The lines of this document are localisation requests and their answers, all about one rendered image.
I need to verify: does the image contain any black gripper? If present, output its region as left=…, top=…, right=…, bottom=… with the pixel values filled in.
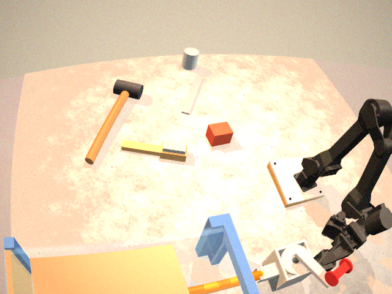
left=313, top=221, right=367, bottom=272

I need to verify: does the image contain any grey cylinder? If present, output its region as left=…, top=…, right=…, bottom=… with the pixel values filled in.
left=181, top=48, right=200, bottom=70

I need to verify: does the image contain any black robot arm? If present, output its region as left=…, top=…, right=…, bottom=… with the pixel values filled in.
left=293, top=99, right=392, bottom=240

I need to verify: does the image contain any mallet with grey head and wooden handle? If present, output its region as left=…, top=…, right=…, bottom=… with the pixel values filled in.
left=85, top=79, right=143, bottom=165

